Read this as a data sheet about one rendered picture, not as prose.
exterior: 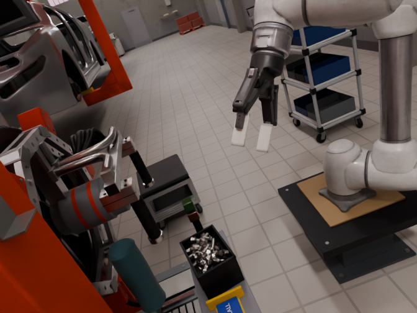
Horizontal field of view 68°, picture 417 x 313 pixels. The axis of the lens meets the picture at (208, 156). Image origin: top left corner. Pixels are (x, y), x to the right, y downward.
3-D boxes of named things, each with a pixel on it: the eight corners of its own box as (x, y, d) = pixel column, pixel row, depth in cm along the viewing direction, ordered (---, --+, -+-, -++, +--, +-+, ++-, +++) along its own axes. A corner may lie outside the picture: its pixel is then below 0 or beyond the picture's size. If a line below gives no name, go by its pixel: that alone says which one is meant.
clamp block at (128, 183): (108, 204, 84) (98, 188, 82) (139, 190, 85) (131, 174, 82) (107, 214, 79) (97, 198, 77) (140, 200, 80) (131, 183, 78)
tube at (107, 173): (56, 179, 91) (35, 148, 87) (117, 153, 93) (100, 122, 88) (41, 210, 76) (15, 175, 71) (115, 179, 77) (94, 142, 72)
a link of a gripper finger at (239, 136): (251, 113, 64) (249, 113, 64) (244, 147, 64) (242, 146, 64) (237, 112, 66) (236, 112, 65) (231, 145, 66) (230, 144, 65)
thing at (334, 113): (289, 127, 291) (263, 17, 247) (329, 109, 294) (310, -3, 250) (321, 146, 243) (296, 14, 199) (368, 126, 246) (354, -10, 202)
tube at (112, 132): (67, 154, 109) (51, 127, 105) (118, 133, 111) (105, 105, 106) (57, 176, 93) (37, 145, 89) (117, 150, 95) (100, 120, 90)
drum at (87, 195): (75, 222, 107) (53, 189, 101) (132, 197, 109) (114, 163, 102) (67, 248, 94) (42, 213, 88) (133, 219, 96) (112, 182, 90)
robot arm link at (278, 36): (246, 23, 69) (241, 49, 69) (286, 20, 64) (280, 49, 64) (262, 40, 76) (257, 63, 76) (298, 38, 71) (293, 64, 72)
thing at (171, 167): (205, 212, 219) (188, 173, 204) (159, 235, 214) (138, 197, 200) (191, 186, 257) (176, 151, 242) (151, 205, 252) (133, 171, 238)
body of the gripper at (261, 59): (260, 62, 76) (253, 99, 76) (246, 49, 69) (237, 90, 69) (290, 62, 72) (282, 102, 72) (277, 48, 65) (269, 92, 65)
